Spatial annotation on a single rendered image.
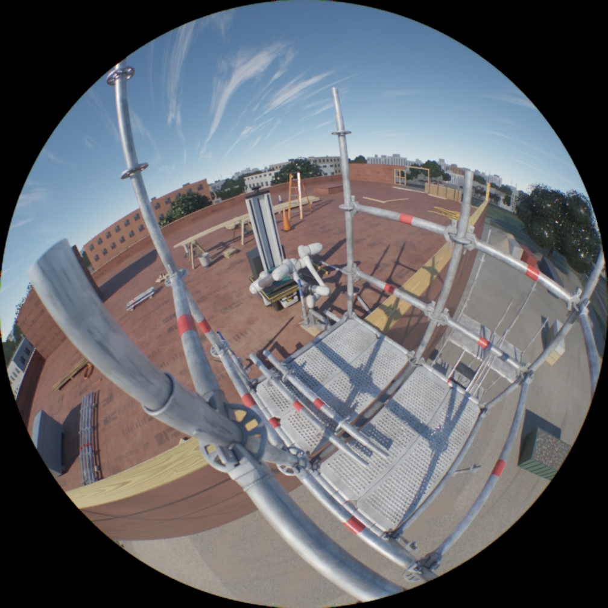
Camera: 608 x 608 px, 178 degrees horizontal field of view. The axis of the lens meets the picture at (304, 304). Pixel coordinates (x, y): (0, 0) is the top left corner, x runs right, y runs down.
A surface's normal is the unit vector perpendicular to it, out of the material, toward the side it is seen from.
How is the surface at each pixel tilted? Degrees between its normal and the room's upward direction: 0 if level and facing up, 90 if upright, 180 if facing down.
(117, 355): 90
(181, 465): 0
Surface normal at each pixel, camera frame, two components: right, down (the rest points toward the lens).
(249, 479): 0.15, -0.48
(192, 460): -0.14, -0.75
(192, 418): 0.89, 0.19
